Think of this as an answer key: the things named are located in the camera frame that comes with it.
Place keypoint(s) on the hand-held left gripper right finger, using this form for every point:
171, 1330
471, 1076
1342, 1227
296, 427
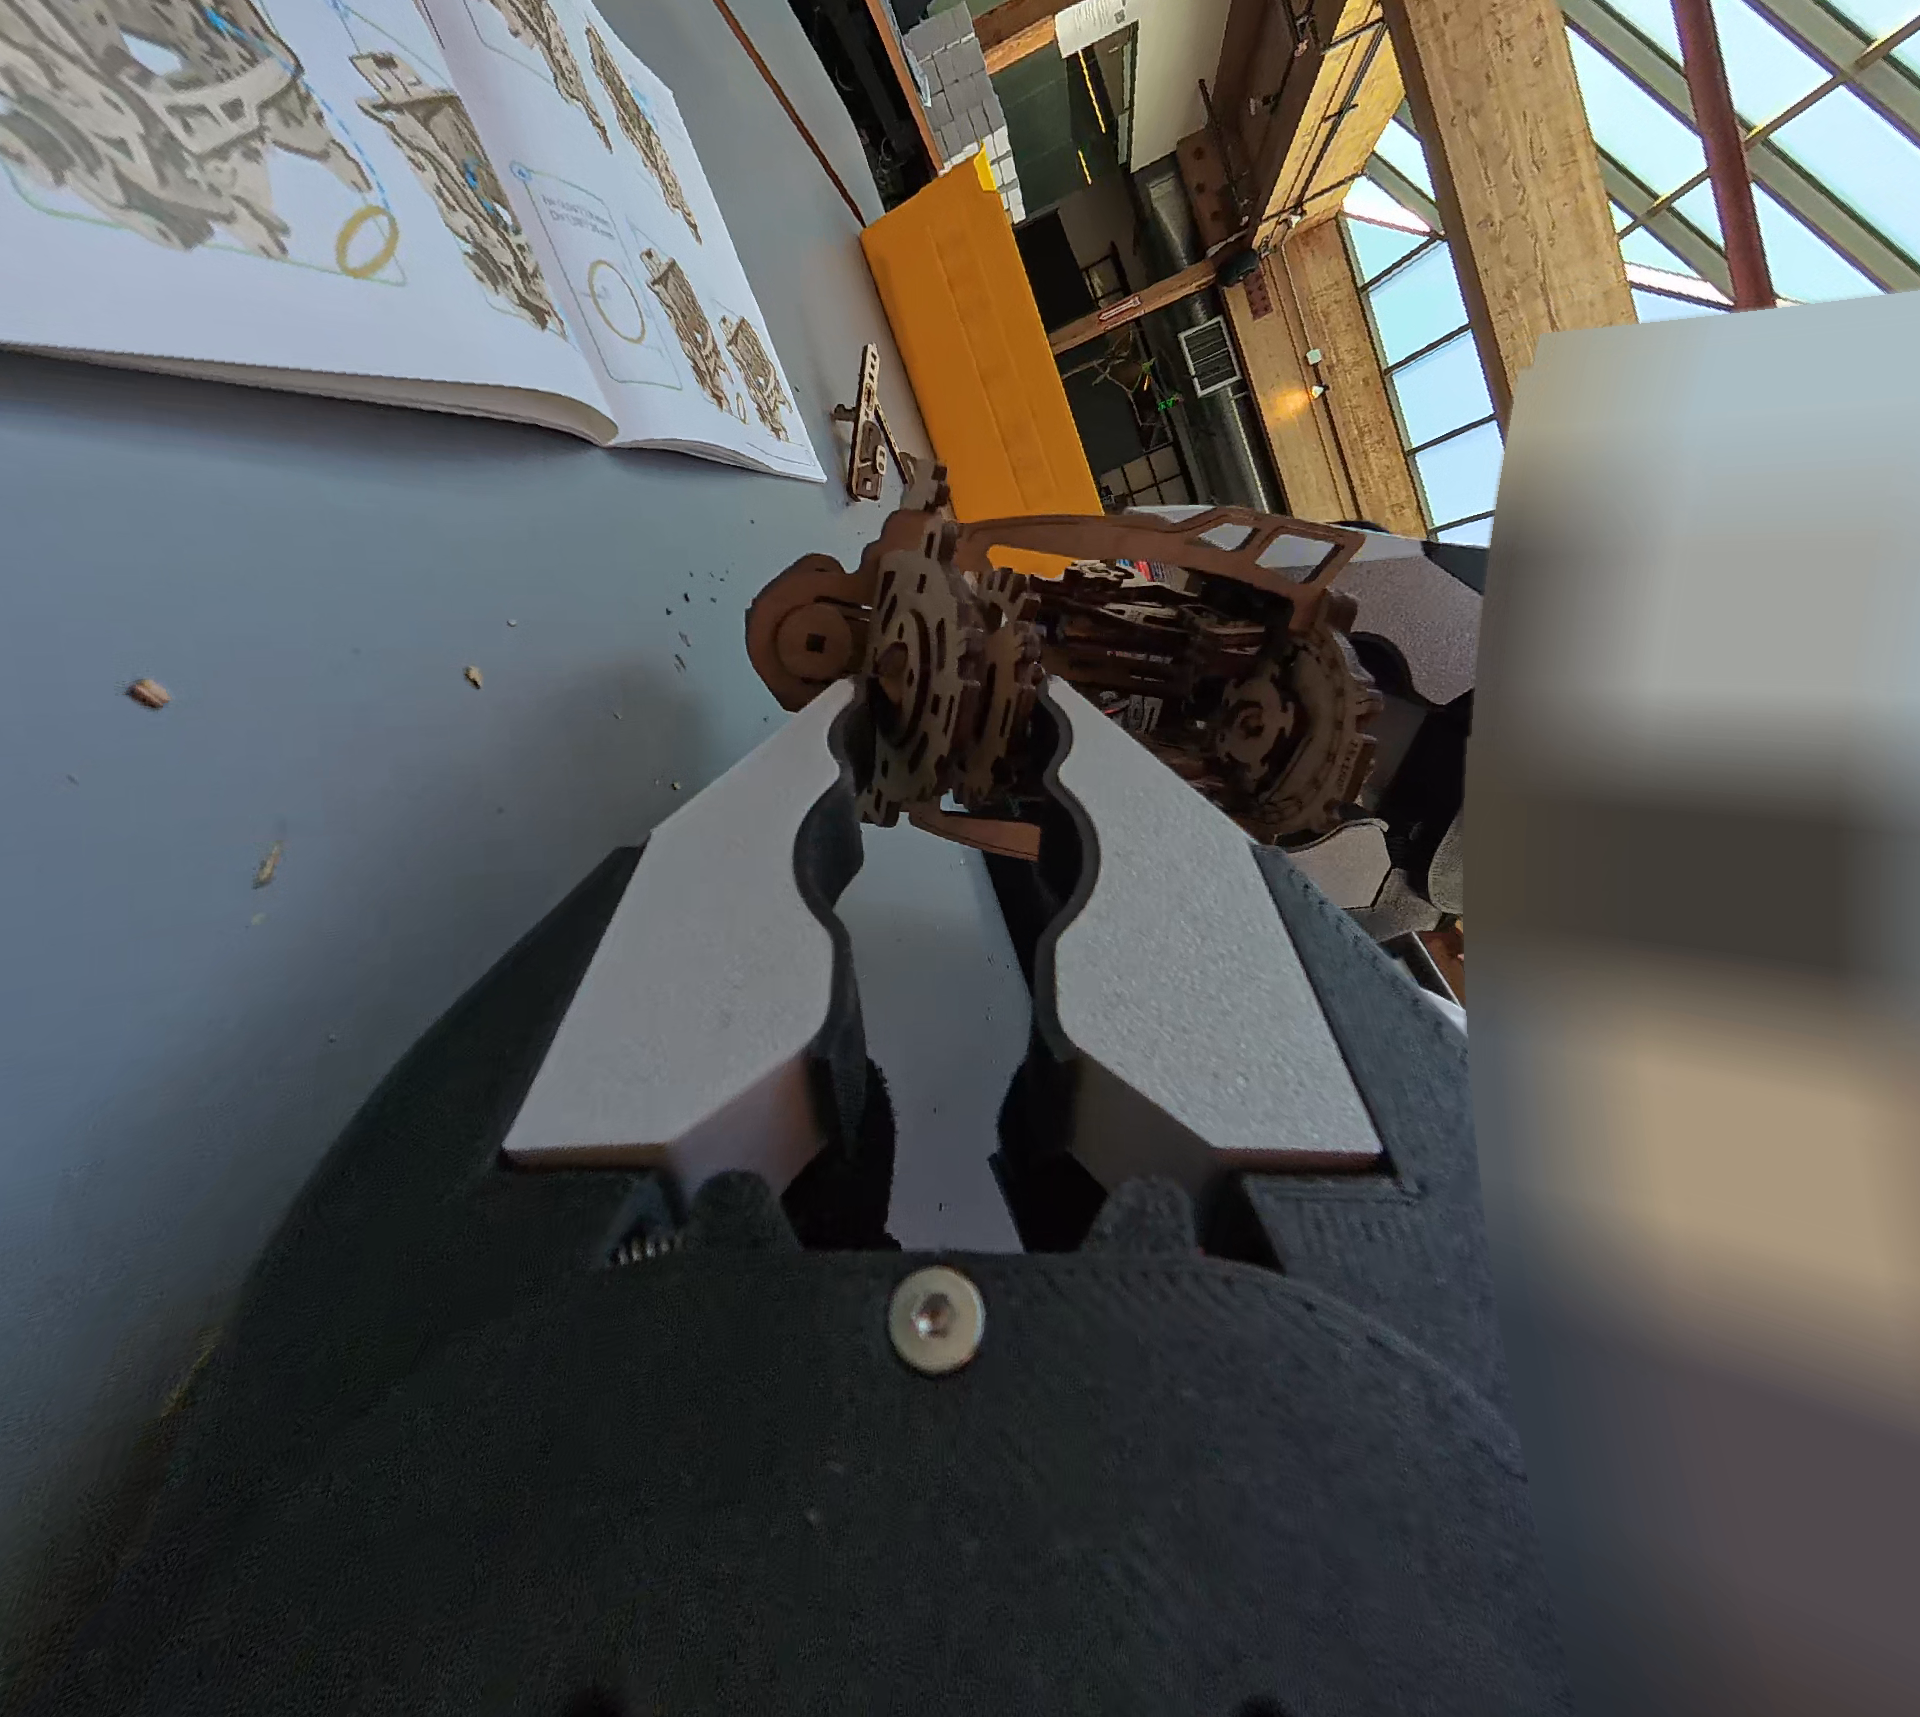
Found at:
1201, 998

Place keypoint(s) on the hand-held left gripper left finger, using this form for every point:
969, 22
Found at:
690, 983

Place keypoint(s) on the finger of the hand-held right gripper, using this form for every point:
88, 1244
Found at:
1424, 624
1372, 869

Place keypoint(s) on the wooden mechanical model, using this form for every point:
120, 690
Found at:
1201, 667

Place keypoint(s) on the wooden column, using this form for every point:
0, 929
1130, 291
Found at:
1335, 397

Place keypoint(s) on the white vent grille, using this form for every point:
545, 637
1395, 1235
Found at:
1209, 362

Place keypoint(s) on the yellow plastic bin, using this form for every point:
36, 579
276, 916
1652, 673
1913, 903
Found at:
975, 353

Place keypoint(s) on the wooden ceiling beam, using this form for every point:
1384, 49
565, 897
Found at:
1501, 98

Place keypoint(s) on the wooden slotted part strip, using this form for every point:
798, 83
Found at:
894, 443
861, 443

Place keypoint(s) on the red pipe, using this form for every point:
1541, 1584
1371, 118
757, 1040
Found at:
1702, 52

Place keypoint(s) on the white paper sign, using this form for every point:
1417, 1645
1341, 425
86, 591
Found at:
1098, 18

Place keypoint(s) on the stack of grey blocks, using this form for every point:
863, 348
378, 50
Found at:
960, 98

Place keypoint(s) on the skylight window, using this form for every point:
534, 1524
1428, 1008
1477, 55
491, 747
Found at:
1801, 22

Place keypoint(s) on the white instruction booklet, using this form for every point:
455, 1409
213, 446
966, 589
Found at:
301, 294

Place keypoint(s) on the metal air duct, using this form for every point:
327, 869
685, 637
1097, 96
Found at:
1201, 458

